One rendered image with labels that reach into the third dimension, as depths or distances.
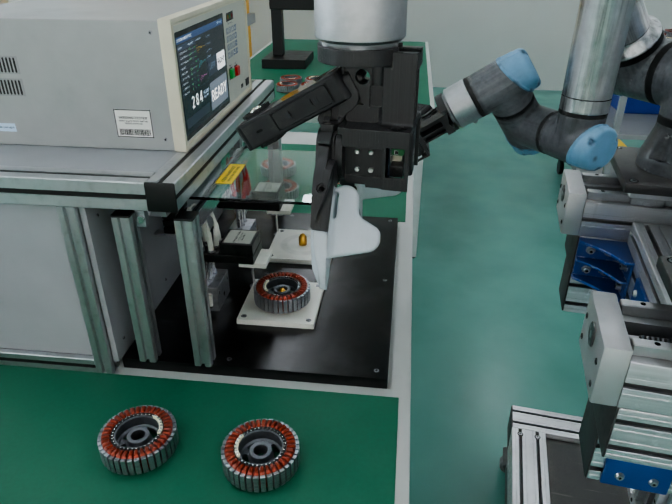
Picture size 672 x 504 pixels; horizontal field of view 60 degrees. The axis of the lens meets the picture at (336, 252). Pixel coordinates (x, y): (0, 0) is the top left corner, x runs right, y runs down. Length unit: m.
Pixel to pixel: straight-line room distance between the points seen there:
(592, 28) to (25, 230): 0.92
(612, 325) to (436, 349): 1.57
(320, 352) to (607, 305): 0.49
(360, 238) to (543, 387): 1.82
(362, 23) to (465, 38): 5.92
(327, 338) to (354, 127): 0.66
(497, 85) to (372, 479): 0.65
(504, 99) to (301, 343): 0.56
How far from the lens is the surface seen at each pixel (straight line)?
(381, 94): 0.51
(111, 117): 1.04
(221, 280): 1.19
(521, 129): 1.09
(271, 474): 0.86
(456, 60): 6.41
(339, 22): 0.48
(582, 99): 1.01
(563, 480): 1.70
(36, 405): 1.11
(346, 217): 0.51
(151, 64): 0.99
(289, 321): 1.13
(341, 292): 1.23
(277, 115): 0.53
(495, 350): 2.40
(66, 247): 1.01
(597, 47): 1.00
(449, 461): 1.95
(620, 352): 0.80
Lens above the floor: 1.43
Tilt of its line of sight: 29 degrees down
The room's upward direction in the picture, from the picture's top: straight up
